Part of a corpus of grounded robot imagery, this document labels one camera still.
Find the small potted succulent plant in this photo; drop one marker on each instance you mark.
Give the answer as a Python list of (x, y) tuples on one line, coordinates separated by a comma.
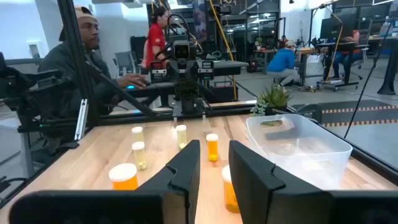
[(273, 98)]

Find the black aluminium rig frame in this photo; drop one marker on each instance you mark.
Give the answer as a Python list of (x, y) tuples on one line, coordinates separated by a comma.
[(74, 62)]

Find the pale green pill bottle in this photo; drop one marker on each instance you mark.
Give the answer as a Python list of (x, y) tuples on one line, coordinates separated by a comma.
[(139, 157), (137, 134), (181, 137)]

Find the silver aluminium bracket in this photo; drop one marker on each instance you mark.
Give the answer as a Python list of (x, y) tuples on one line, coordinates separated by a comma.
[(81, 119)]

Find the large orange pill bottle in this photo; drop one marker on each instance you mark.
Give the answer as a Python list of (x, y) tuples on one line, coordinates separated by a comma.
[(123, 179)]

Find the grey office chair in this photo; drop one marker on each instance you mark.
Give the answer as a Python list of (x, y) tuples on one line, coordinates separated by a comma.
[(126, 62)]

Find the black equipment mount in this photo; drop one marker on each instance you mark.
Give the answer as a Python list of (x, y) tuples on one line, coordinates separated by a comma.
[(18, 90)]

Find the small orange pill bottle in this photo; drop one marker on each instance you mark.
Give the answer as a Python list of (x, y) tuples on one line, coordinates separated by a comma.
[(212, 149)]

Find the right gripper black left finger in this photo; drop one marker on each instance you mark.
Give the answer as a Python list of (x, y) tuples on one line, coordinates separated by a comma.
[(93, 208)]

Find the person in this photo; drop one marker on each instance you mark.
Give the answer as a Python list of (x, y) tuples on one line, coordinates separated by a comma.
[(62, 68), (345, 57), (154, 40), (281, 62)]

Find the black standing desk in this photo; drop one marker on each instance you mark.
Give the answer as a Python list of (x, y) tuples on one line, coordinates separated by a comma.
[(339, 46)]

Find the black computer monitor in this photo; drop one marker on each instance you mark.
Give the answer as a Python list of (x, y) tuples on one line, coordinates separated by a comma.
[(337, 28)]

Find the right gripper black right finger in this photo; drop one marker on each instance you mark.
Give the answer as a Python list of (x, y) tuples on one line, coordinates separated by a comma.
[(295, 205)]

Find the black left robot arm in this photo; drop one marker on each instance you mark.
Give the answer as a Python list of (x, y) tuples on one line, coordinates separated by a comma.
[(186, 99)]

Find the black pedestal table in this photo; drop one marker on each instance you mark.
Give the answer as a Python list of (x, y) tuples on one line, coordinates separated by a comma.
[(387, 62)]

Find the clear plastic bin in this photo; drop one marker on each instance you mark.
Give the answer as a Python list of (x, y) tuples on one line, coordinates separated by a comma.
[(298, 149)]

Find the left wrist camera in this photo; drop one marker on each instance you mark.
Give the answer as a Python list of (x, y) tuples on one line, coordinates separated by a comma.
[(182, 50)]

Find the black mat with orange stripes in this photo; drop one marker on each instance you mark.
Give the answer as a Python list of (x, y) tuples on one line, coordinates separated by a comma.
[(357, 115)]

